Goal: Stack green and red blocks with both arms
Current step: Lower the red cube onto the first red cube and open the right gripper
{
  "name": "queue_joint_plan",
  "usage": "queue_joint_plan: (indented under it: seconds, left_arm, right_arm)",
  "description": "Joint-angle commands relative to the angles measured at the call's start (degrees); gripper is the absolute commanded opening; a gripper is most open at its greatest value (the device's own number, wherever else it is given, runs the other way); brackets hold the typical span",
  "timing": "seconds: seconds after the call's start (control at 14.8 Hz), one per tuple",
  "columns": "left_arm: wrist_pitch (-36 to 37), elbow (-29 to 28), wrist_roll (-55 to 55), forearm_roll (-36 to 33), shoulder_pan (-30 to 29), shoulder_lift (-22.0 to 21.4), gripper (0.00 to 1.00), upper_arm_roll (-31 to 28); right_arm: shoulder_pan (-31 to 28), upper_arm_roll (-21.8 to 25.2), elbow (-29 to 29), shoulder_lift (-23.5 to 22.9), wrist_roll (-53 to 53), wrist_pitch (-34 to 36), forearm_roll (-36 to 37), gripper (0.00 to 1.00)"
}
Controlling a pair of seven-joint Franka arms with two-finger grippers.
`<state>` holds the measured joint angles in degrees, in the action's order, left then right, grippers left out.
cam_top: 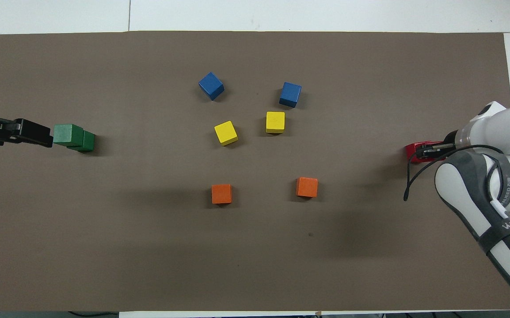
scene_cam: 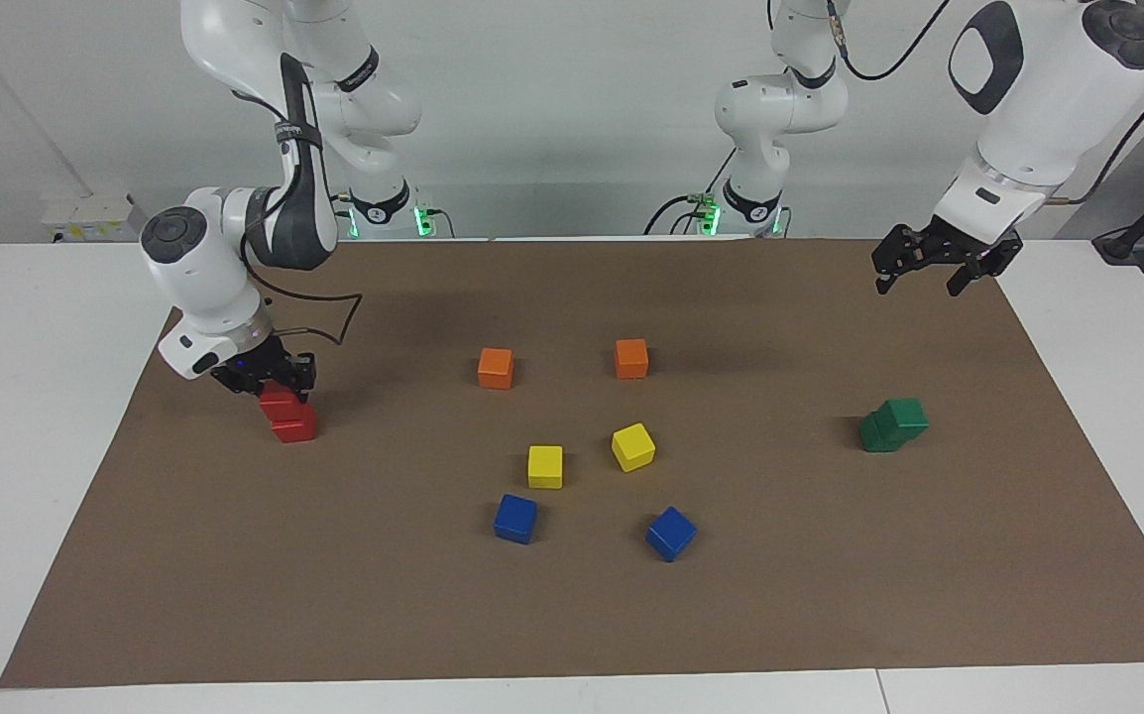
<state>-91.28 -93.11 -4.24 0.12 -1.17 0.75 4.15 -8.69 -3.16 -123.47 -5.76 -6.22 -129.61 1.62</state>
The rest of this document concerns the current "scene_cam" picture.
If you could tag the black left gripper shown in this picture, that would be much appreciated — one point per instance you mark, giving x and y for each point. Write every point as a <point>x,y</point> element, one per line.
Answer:
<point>944,243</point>

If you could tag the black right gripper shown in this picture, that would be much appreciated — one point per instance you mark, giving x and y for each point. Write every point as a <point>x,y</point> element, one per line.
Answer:
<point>265,367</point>

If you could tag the red wooden cube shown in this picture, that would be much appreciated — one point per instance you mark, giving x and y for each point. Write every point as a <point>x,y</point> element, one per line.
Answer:
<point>278,403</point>
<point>296,429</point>

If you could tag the green wooden cube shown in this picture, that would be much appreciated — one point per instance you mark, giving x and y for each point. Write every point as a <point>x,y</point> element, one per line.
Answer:
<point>904,416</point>
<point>871,436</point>

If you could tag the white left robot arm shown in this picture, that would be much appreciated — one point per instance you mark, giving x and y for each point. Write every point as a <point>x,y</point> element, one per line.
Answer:
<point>1048,99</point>

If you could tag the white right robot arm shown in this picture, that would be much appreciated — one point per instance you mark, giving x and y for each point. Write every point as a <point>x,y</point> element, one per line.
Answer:
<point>205,288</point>

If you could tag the orange wooden cube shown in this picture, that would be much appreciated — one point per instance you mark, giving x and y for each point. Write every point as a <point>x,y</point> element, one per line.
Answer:
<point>631,358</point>
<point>496,368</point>

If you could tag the blue wooden cube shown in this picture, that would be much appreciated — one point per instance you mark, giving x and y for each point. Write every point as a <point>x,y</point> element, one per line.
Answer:
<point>515,518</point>
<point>671,533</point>

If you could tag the yellow wooden cube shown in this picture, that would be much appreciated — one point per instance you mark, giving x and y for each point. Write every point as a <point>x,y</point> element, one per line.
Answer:
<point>633,446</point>
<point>545,466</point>

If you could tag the brown table mat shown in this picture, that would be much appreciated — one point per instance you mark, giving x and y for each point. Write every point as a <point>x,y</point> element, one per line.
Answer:
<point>572,615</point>

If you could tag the white wall socket box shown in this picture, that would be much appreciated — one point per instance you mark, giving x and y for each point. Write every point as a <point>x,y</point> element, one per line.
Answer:
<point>96,218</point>

